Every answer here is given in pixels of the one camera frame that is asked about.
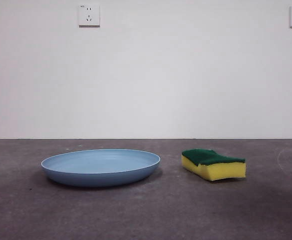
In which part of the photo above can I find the yellow sponge with green pad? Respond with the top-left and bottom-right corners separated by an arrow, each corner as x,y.
181,148 -> 247,182

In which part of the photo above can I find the blue round plate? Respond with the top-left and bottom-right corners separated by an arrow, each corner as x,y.
41,148 -> 161,187

